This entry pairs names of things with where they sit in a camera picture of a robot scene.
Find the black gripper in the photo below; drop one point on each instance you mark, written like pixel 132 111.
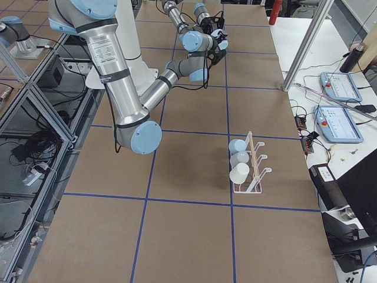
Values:
pixel 215 47
pixel 210 24

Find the light blue plastic cup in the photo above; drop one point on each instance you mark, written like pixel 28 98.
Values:
pixel 237 145

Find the grey plastic cup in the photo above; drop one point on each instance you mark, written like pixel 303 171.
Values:
pixel 240 157

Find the pale green plastic cup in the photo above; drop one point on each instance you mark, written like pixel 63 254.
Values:
pixel 239 173

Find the red bottle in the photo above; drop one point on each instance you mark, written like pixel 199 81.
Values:
pixel 275 11

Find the far teach pendant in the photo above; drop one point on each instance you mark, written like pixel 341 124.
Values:
pixel 340 86

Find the teach pendant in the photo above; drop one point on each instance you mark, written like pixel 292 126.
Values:
pixel 340 86
pixel 337 125

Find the black water bottle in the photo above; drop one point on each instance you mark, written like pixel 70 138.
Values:
pixel 353 57

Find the near teach pendant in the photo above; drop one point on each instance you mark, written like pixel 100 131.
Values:
pixel 337 125

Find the aluminium frame post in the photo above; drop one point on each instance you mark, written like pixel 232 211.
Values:
pixel 310 35

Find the white wire cup rack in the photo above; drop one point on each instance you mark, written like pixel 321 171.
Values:
pixel 253 183

